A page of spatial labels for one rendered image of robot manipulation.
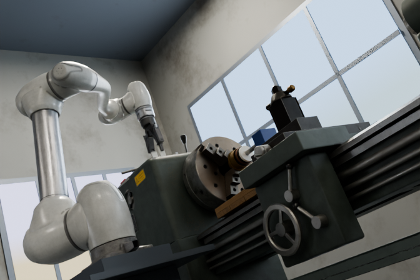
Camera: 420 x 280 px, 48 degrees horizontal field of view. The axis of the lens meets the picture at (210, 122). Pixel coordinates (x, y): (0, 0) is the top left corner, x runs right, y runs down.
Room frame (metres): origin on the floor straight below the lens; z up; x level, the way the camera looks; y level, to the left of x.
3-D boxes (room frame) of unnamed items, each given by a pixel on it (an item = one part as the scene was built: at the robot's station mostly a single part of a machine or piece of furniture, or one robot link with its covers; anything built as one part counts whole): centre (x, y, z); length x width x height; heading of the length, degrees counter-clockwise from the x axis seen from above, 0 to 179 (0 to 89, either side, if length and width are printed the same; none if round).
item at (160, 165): (2.37, 0.30, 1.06); 0.59 x 0.48 x 0.39; 38
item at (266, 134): (1.80, -0.18, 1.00); 0.08 x 0.06 x 0.23; 128
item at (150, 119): (2.20, 0.29, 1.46); 0.08 x 0.07 x 0.09; 38
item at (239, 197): (1.86, -0.13, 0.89); 0.36 x 0.30 x 0.04; 128
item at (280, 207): (1.45, -0.16, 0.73); 0.27 x 0.12 x 0.27; 38
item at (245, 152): (1.86, -0.13, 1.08); 0.13 x 0.07 x 0.07; 38
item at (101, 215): (1.56, 0.45, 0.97); 0.18 x 0.16 x 0.22; 74
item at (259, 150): (1.46, -0.11, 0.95); 0.07 x 0.04 x 0.04; 128
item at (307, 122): (1.59, -0.24, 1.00); 0.20 x 0.10 x 0.05; 38
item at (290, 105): (1.58, -0.26, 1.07); 0.07 x 0.07 x 0.10; 38
